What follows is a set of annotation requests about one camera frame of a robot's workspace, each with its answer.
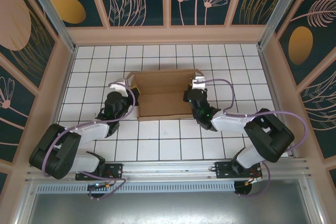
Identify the brown cardboard box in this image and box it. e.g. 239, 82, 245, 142
127, 68, 205, 122

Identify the grey metal sheet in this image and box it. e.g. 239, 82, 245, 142
26, 191, 316, 224

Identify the purple cable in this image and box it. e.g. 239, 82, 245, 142
203, 78, 308, 198
41, 83, 137, 201

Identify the thin aluminium edge rail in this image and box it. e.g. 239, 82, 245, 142
257, 47, 299, 159
39, 45, 78, 163

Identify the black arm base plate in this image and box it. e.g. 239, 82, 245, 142
75, 163, 124, 182
214, 161, 263, 180

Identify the long aluminium base rail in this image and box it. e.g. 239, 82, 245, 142
25, 157, 316, 183

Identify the grey slotted cable duct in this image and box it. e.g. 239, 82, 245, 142
36, 182, 236, 193

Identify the aluminium corner post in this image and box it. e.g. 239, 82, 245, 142
257, 0, 316, 50
20, 0, 78, 54

